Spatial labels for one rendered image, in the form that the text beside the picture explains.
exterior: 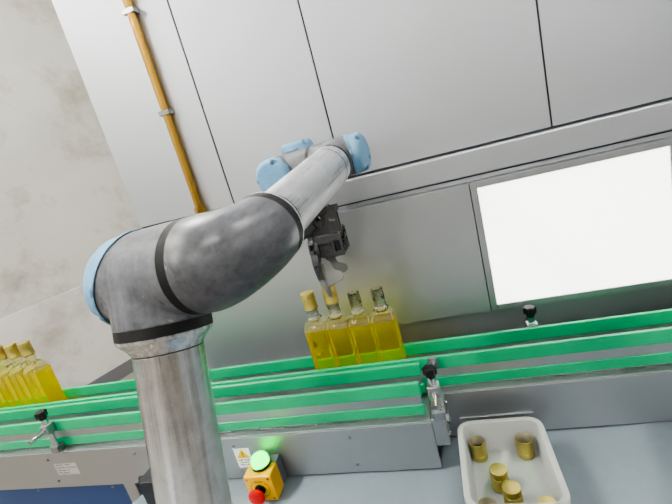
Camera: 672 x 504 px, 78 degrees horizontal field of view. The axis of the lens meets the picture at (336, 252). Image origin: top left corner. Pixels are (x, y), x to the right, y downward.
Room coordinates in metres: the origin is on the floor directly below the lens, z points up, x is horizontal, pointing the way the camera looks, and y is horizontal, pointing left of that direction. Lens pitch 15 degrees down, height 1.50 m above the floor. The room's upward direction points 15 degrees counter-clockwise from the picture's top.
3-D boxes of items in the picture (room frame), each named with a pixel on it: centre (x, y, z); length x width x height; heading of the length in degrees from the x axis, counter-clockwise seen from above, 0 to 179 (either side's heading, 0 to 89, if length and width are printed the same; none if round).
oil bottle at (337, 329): (0.96, 0.04, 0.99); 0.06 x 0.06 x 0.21; 75
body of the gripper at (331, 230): (0.96, 0.01, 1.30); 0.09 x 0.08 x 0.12; 75
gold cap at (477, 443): (0.75, -0.19, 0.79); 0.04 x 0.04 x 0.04
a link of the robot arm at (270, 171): (0.86, 0.05, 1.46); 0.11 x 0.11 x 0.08; 66
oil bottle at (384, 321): (0.93, -0.07, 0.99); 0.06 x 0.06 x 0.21; 74
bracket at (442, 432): (0.81, -0.13, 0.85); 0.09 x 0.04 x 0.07; 164
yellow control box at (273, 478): (0.84, 0.30, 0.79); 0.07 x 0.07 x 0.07; 74
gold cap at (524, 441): (0.73, -0.28, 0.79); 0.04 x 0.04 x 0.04
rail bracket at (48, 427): (1.03, 0.90, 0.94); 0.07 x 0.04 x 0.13; 164
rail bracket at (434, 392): (0.79, -0.13, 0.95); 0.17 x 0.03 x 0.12; 164
